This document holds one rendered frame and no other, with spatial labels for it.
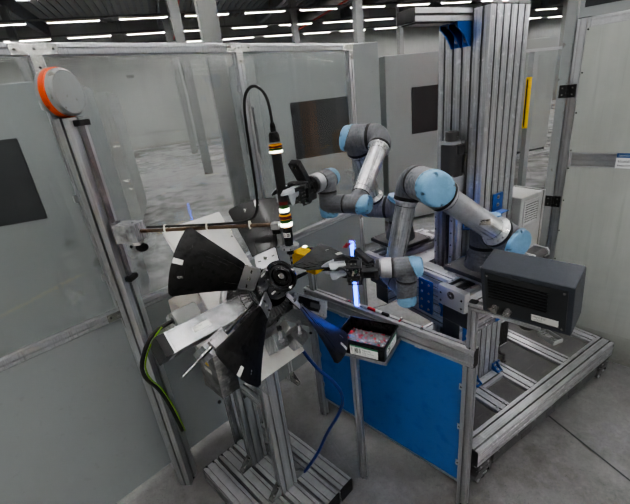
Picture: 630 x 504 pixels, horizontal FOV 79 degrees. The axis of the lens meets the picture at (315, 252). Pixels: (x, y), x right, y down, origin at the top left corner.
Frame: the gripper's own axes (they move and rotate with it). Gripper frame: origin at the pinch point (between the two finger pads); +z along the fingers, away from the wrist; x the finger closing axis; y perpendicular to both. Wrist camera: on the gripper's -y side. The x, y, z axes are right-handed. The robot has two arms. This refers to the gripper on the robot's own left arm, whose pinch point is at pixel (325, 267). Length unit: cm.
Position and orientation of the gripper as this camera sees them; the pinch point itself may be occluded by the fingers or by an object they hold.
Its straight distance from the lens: 145.0
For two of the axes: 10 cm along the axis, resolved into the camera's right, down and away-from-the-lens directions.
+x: 1.2, 8.7, 4.8
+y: -1.1, 4.9, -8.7
